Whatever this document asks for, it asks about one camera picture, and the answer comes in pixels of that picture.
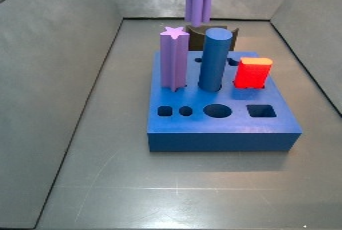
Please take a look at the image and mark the blue shape sorting board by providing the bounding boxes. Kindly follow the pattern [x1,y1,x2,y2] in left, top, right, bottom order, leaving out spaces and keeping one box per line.
[146,51,301,152]

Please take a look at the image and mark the black block behind board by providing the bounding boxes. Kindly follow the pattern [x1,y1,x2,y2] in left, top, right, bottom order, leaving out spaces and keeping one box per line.
[185,25,239,51]

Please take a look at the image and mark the purple star shaped peg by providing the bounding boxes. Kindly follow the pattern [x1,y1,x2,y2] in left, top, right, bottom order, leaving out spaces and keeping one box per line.
[160,27,189,92]

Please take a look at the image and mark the blue cylinder peg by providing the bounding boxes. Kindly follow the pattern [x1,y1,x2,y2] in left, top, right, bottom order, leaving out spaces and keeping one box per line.
[197,27,232,92]

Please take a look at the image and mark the red block yellow top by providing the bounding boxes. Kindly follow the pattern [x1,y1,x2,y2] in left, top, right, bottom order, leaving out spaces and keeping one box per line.
[233,57,272,89]

